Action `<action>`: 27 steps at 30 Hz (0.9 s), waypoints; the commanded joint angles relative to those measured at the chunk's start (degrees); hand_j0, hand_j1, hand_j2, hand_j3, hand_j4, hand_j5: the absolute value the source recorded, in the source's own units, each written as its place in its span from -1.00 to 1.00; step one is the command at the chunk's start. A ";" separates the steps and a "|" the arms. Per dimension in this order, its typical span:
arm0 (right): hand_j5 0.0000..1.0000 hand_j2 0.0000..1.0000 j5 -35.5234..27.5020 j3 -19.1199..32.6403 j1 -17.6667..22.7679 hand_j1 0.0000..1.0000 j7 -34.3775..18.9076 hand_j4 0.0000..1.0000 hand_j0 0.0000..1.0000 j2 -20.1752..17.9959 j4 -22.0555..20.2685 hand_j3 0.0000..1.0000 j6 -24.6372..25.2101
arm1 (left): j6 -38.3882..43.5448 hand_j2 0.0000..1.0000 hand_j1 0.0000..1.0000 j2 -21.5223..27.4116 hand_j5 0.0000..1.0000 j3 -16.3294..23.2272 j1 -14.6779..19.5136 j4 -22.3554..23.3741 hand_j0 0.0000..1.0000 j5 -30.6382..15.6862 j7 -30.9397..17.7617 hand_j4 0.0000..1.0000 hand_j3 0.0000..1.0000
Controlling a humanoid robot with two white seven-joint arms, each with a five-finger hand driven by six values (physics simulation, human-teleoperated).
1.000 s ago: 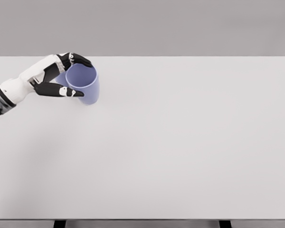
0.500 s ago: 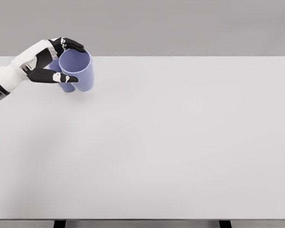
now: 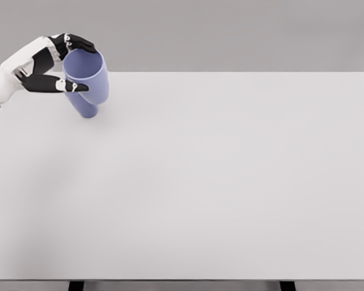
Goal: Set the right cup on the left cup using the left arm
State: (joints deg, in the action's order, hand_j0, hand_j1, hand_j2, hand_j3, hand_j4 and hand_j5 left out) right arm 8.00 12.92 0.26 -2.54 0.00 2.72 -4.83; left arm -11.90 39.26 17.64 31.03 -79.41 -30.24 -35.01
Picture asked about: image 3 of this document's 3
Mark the blue cup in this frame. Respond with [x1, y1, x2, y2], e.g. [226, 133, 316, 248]
[66, 90, 100, 119]
[62, 48, 110, 105]

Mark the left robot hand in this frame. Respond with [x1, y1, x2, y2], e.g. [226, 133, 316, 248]
[0, 32, 96, 95]

